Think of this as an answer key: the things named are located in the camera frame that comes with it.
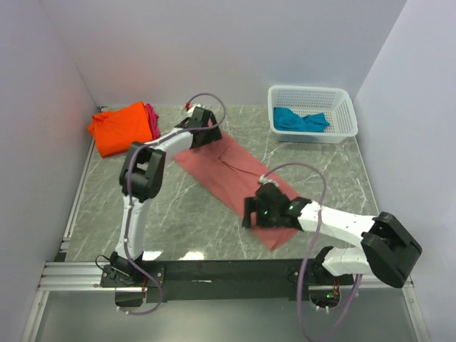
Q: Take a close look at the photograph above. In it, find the folded magenta t-shirt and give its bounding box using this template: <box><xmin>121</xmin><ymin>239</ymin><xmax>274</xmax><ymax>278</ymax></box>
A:
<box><xmin>144</xmin><ymin>103</ymin><xmax>161</xmax><ymax>140</ymax></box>

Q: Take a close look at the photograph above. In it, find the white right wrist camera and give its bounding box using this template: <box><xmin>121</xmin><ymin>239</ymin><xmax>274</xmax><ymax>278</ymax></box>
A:
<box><xmin>258</xmin><ymin>175</ymin><xmax>279</xmax><ymax>187</ymax></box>

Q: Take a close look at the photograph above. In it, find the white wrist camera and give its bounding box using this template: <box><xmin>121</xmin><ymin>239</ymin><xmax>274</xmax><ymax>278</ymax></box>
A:
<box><xmin>258</xmin><ymin>175</ymin><xmax>279</xmax><ymax>187</ymax></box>
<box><xmin>185</xmin><ymin>103</ymin><xmax>203</xmax><ymax>116</ymax></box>

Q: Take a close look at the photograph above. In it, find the aluminium frame rail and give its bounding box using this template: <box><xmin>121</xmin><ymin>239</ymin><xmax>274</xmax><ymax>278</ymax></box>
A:
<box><xmin>23</xmin><ymin>229</ymin><xmax>430</xmax><ymax>341</ymax></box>

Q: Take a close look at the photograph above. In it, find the salmon pink t-shirt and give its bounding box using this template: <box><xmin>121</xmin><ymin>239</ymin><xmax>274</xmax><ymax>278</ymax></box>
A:
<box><xmin>173</xmin><ymin>132</ymin><xmax>299</xmax><ymax>251</ymax></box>

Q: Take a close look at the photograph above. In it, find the white plastic basket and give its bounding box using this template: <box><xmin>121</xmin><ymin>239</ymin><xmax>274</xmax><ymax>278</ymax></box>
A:
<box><xmin>267</xmin><ymin>85</ymin><xmax>358</xmax><ymax>144</ymax></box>

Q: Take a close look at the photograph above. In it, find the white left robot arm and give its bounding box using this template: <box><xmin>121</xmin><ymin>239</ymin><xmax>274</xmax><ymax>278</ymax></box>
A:
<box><xmin>109</xmin><ymin>105</ymin><xmax>222</xmax><ymax>286</ymax></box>

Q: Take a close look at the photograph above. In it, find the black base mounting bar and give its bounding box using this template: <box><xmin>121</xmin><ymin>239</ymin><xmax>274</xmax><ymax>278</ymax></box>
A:
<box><xmin>99</xmin><ymin>259</ymin><xmax>356</xmax><ymax>304</ymax></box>

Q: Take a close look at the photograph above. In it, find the blue t-shirt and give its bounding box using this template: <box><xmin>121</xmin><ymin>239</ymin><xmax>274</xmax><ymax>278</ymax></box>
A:
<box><xmin>273</xmin><ymin>108</ymin><xmax>330</xmax><ymax>133</ymax></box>

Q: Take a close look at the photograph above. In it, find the folded orange t-shirt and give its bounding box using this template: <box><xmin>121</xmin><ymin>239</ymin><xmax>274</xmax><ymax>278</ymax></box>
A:
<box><xmin>87</xmin><ymin>102</ymin><xmax>154</xmax><ymax>157</ymax></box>

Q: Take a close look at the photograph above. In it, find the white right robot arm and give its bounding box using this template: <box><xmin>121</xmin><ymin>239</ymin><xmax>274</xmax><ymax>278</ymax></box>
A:
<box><xmin>242</xmin><ymin>182</ymin><xmax>423</xmax><ymax>288</ymax></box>

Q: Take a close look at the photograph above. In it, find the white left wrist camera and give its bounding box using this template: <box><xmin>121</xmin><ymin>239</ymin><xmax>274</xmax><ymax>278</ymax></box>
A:
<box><xmin>185</xmin><ymin>103</ymin><xmax>203</xmax><ymax>116</ymax></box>

